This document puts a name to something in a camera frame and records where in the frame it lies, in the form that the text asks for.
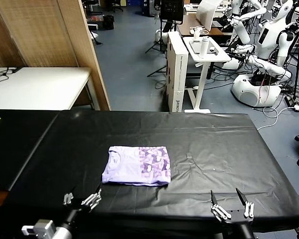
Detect tall white cardboard box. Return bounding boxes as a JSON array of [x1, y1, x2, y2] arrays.
[[164, 31, 189, 112]]

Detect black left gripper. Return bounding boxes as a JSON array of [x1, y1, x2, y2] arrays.
[[62, 187, 102, 233]]

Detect brown wooden desk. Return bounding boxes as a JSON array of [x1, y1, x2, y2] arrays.
[[176, 13, 234, 37]]

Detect black cables on white table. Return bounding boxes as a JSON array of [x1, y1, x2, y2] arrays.
[[0, 66, 22, 87]]

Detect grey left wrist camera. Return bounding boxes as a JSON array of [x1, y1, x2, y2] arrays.
[[21, 219, 56, 237]]

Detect wooden folding screen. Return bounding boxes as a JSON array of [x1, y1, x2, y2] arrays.
[[0, 0, 112, 111]]

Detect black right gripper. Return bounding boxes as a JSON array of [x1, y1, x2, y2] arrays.
[[209, 187, 255, 239]]

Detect black tripod stand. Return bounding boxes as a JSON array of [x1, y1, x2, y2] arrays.
[[285, 14, 299, 105]]

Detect white floor cable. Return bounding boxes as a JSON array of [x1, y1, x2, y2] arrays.
[[256, 106, 296, 130]]

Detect grey tablet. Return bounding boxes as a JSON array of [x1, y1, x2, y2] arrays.
[[189, 39, 203, 54]]

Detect white water bottle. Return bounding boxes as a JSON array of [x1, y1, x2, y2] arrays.
[[199, 36, 211, 59]]

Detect white rectangular table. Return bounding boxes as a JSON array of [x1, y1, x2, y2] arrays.
[[0, 66, 93, 111]]

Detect black plastic table cover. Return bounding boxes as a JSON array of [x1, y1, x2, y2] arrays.
[[4, 109, 299, 225]]

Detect lavender t-shirt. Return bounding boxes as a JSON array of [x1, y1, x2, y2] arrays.
[[101, 145, 171, 187]]

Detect black waste bin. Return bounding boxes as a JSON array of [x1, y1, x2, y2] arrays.
[[103, 14, 115, 30]]

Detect black light stand tripod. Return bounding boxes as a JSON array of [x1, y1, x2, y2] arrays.
[[145, 19, 168, 54]]

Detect black light panel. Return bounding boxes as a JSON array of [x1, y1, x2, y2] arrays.
[[159, 0, 185, 24]]

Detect white humanoid robot with base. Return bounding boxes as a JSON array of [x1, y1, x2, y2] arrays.
[[230, 0, 299, 108]]

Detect white standing side desk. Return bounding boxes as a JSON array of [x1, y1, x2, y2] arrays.
[[182, 36, 232, 114]]

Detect white curved chair back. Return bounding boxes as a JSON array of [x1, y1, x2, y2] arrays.
[[196, 0, 221, 31]]

